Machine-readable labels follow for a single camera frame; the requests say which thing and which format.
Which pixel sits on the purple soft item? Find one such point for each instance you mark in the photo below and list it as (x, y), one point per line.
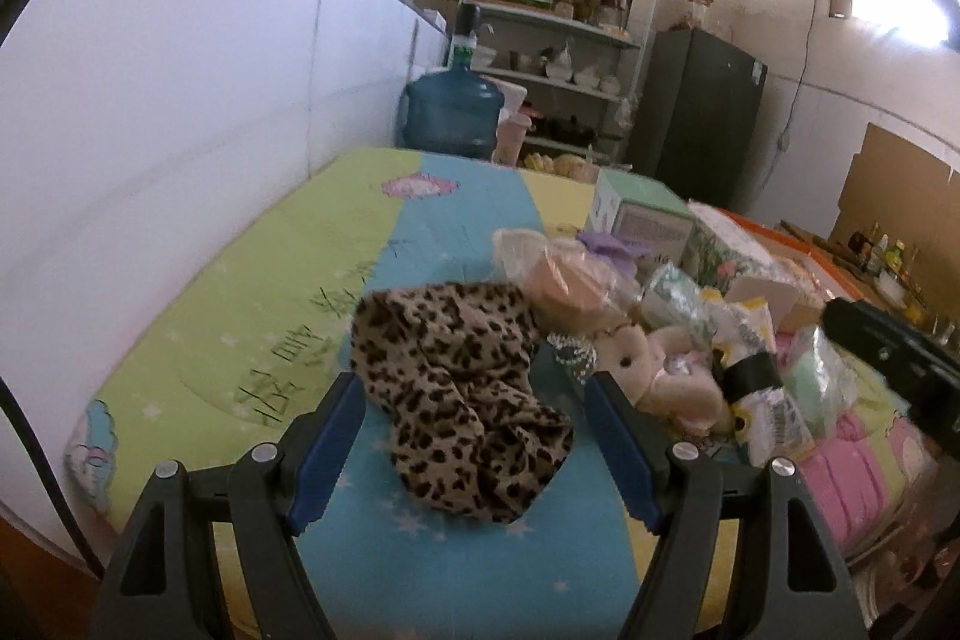
(607, 246)

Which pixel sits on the yellow and white printed packet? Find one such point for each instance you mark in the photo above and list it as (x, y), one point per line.
(772, 422)

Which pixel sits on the black pots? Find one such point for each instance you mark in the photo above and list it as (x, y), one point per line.
(566, 129)

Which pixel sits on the glass jar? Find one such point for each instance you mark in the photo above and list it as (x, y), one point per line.
(697, 10)

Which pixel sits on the white and green box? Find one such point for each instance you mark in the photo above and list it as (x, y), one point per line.
(645, 212)

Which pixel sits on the group of condiment bottles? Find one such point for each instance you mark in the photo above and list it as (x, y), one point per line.
(889, 261)

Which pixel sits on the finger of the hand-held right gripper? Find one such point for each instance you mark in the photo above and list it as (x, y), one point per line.
(750, 377)

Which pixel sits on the brown cardboard sheet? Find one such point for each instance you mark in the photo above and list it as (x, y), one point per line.
(907, 190)

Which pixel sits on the orange cardboard tray box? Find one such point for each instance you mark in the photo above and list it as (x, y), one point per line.
(814, 265)

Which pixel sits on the black water pump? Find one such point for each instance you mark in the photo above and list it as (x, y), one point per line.
(465, 36)

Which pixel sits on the pink plush toy with tiara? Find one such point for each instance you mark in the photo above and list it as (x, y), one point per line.
(675, 385)

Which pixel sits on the white patterned diaper packet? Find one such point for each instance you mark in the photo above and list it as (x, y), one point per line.
(675, 302)

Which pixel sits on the pink plastic basket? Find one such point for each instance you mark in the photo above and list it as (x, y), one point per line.
(511, 141)

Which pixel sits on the dark grey fridge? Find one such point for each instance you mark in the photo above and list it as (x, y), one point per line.
(697, 115)

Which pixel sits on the leopard print cloth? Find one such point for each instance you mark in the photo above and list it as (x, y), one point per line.
(450, 385)

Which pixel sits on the floral tissue box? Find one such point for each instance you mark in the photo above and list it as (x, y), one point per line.
(727, 250)

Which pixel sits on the white metal shelf rack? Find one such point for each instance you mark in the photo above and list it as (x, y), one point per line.
(559, 21)

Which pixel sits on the plastic bag of food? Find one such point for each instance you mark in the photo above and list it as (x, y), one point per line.
(562, 164)

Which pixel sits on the row of white bowls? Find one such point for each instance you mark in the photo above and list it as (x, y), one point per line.
(555, 66)

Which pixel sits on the green packet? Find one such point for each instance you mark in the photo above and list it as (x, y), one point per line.
(814, 377)

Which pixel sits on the wooden side table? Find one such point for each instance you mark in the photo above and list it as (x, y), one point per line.
(817, 246)

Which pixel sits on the colourful printed bed sheet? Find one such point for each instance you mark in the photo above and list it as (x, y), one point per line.
(225, 310)

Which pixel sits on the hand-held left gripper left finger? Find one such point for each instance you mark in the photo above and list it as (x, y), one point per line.
(330, 452)

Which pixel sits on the peach item in plastic bag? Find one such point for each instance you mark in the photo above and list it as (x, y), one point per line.
(570, 280)

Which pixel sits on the blue water jug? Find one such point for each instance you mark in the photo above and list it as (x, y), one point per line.
(450, 115)

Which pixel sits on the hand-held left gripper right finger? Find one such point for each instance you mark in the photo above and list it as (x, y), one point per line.
(622, 460)

